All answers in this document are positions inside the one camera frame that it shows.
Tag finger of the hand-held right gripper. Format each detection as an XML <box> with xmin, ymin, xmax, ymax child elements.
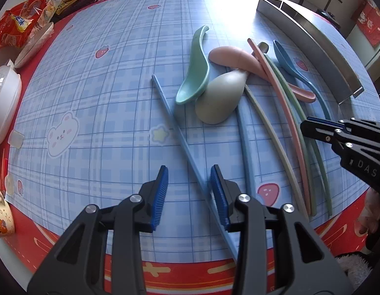
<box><xmin>300</xmin><ymin>120</ymin><xmax>342</xmax><ymax>146</ymax></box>
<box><xmin>307</xmin><ymin>116</ymin><xmax>347</xmax><ymax>128</ymax></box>

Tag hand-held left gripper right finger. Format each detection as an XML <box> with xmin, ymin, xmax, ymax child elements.
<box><xmin>210</xmin><ymin>165</ymin><xmax>354</xmax><ymax>295</ymax></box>

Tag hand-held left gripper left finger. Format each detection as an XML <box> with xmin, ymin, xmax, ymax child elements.
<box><xmin>27</xmin><ymin>165</ymin><xmax>169</xmax><ymax>295</ymax></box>

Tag green chopstick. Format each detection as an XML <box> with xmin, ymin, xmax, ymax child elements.
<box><xmin>257</xmin><ymin>41</ymin><xmax>318</xmax><ymax>217</ymax></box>
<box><xmin>296</xmin><ymin>104</ymin><xmax>333</xmax><ymax>217</ymax></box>

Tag beige chopstick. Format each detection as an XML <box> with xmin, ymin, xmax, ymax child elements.
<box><xmin>243</xmin><ymin>84</ymin><xmax>309</xmax><ymax>220</ymax></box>

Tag pink chopstick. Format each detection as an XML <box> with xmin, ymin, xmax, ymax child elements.
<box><xmin>247</xmin><ymin>38</ymin><xmax>311</xmax><ymax>217</ymax></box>

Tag blue chopstick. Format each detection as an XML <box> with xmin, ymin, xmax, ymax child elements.
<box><xmin>151</xmin><ymin>74</ymin><xmax>241</xmax><ymax>260</ymax></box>
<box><xmin>237</xmin><ymin>98</ymin><xmax>257</xmax><ymax>200</ymax></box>

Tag blue spoon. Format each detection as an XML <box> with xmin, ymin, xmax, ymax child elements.
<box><xmin>273</xmin><ymin>40</ymin><xmax>333</xmax><ymax>122</ymax></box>

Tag metal utensil box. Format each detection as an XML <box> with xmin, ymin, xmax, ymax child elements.
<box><xmin>257</xmin><ymin>0</ymin><xmax>365</xmax><ymax>106</ymax></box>

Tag beige spoon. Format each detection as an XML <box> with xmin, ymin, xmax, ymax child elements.
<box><xmin>194</xmin><ymin>68</ymin><xmax>249</xmax><ymax>125</ymax></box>

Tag pink spoon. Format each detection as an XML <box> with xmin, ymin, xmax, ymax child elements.
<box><xmin>208</xmin><ymin>45</ymin><xmax>317</xmax><ymax>103</ymax></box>

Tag green spoon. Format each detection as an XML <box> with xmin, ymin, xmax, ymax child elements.
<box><xmin>175</xmin><ymin>25</ymin><xmax>211</xmax><ymax>105</ymax></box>

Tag person's right hand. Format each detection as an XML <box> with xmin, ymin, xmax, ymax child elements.
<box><xmin>359</xmin><ymin>187</ymin><xmax>380</xmax><ymax>235</ymax></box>

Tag red printed bag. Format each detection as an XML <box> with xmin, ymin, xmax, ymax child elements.
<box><xmin>357</xmin><ymin>0</ymin><xmax>380</xmax><ymax>47</ymax></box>

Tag blue plaid tablecloth red border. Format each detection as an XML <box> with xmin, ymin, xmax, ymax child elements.
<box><xmin>0</xmin><ymin>0</ymin><xmax>380</xmax><ymax>293</ymax></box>

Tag white fluffy cloth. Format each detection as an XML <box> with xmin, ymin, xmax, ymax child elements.
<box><xmin>336</xmin><ymin>252</ymin><xmax>375</xmax><ymax>288</ymax></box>

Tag small clear cup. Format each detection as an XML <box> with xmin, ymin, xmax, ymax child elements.
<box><xmin>8</xmin><ymin>130</ymin><xmax>25</xmax><ymax>148</ymax></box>

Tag printed cream mug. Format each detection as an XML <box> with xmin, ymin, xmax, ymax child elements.
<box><xmin>0</xmin><ymin>187</ymin><xmax>16</xmax><ymax>239</ymax></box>

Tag white plastic container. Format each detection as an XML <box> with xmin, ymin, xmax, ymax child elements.
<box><xmin>0</xmin><ymin>61</ymin><xmax>23</xmax><ymax>148</ymax></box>

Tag white flat packet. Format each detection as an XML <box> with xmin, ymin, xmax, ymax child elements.
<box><xmin>14</xmin><ymin>21</ymin><xmax>54</xmax><ymax>69</ymax></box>

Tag dark maroon bag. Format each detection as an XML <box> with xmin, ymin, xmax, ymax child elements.
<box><xmin>64</xmin><ymin>0</ymin><xmax>102</xmax><ymax>13</ymax></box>

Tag white yellow snack packet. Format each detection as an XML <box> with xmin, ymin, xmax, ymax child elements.
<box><xmin>33</xmin><ymin>0</ymin><xmax>63</xmax><ymax>31</ymax></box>

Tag red snack bag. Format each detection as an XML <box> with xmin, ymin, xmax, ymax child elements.
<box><xmin>22</xmin><ymin>0</ymin><xmax>48</xmax><ymax>20</ymax></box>
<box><xmin>0</xmin><ymin>9</ymin><xmax>37</xmax><ymax>50</ymax></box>

